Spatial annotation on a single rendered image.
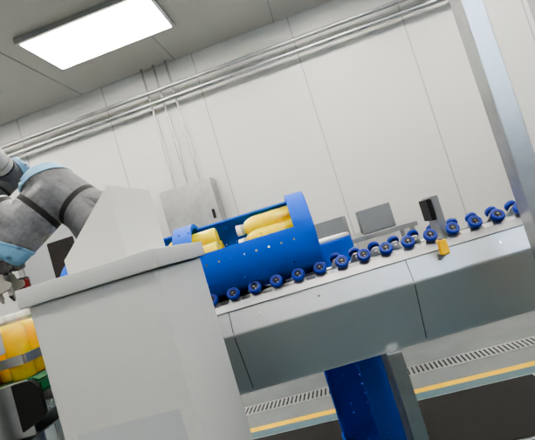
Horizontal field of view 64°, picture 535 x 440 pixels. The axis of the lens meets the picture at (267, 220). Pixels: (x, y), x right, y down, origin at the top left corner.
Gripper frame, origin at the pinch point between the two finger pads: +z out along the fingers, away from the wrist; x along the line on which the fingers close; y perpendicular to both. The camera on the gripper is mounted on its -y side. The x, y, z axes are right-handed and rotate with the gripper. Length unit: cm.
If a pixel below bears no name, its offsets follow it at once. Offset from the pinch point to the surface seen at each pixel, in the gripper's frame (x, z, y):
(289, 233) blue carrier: 1, 7, 95
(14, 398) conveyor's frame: -7.4, 30.4, -0.6
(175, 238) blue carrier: 6, -3, 58
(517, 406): 47, 102, 164
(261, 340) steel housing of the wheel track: 3, 37, 77
